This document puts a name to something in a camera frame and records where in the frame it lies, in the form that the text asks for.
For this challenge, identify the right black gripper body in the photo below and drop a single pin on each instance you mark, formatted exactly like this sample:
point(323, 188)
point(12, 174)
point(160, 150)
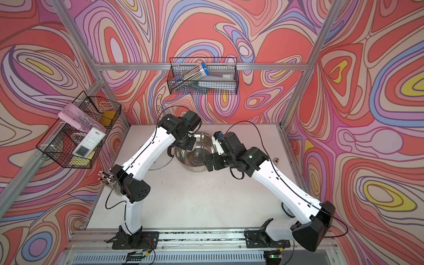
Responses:
point(220, 161)

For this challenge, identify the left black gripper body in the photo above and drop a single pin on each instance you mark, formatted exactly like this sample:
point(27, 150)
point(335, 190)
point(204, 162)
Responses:
point(187, 142)

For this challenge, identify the stainless steel pot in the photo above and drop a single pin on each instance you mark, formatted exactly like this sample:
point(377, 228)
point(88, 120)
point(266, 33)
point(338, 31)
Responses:
point(194, 160)

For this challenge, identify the glass pot lid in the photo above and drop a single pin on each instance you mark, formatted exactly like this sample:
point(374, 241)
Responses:
point(160, 163)

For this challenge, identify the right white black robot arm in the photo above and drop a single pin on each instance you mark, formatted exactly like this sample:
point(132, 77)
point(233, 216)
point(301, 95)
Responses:
point(311, 219)

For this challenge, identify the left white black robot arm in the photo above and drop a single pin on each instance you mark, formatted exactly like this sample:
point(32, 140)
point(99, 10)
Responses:
point(170, 131)

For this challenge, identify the tube of straws blue cap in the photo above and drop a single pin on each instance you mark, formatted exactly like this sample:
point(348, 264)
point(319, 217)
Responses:
point(182, 80)

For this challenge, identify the grey white box in basket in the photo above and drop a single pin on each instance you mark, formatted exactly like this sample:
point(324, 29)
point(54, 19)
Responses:
point(219, 79)

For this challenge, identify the yellow object in basket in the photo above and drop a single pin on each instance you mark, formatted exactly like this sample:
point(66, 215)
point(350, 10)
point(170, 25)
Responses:
point(107, 118)

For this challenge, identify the pen cup with pens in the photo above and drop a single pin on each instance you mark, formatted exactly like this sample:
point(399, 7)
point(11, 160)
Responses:
point(108, 179)

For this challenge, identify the white remote control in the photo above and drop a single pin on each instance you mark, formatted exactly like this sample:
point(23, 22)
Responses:
point(89, 143)

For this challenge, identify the pink box in basket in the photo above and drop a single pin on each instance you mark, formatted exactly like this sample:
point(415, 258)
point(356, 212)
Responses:
point(72, 115)

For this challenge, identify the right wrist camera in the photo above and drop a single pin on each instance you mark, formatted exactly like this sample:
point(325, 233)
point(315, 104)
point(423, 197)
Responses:
point(216, 142)

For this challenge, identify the black wire basket back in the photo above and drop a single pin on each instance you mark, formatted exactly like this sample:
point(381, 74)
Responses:
point(221, 63)

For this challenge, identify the black wire basket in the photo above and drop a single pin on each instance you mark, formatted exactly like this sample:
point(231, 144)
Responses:
point(61, 139)
point(221, 63)

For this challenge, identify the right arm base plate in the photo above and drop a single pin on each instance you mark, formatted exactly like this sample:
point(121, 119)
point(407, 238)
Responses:
point(259, 239)

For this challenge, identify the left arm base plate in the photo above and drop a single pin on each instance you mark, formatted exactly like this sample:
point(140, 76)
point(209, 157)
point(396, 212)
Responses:
point(139, 241)

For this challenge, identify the black wire basket left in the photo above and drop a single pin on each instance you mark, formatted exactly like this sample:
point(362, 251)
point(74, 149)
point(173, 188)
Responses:
point(61, 139)

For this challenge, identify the aluminium rail front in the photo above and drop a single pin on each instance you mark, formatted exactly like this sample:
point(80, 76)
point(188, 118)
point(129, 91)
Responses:
point(193, 247)

